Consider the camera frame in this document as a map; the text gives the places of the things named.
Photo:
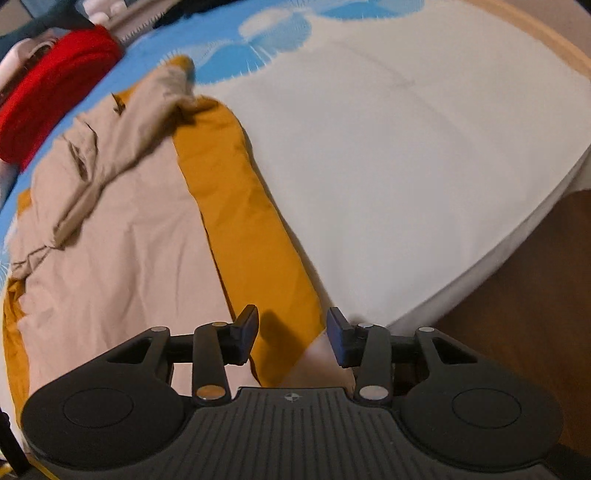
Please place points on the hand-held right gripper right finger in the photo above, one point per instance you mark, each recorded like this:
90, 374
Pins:
339, 341

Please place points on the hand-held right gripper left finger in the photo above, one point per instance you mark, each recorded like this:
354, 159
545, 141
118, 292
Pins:
247, 334

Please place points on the beige and mustard hooded jacket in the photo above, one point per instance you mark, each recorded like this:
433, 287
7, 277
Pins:
129, 230

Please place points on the blue white fan-print bed sheet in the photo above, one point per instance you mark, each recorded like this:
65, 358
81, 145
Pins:
392, 161

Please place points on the red folded quilt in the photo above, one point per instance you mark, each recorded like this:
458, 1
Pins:
46, 92

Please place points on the grey window sill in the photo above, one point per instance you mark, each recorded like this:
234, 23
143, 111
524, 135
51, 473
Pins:
134, 27

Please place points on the white plush toy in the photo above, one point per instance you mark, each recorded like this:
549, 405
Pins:
104, 7

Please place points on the white folded quilt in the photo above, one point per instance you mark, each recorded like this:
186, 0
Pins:
14, 60

